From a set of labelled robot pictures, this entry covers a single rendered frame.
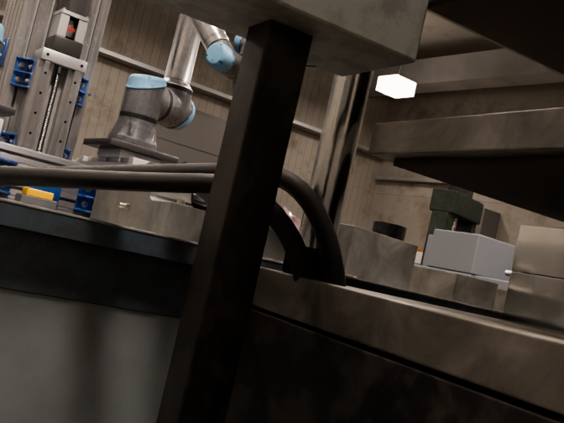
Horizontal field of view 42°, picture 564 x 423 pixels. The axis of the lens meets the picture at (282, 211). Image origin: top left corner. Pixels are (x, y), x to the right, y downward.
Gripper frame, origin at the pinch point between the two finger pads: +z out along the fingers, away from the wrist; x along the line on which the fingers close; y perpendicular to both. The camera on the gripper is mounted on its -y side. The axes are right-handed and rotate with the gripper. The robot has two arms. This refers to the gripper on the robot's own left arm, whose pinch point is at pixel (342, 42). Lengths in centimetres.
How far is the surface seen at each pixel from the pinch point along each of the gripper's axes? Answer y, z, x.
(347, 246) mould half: 53, 33, 48
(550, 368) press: 53, 87, 125
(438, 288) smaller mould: 63, 41, 4
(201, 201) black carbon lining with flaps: 48, 12, 73
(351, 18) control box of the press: 21, 58, 116
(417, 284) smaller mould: 64, 34, 0
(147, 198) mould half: 49, 4, 81
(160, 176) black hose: 43, 27, 106
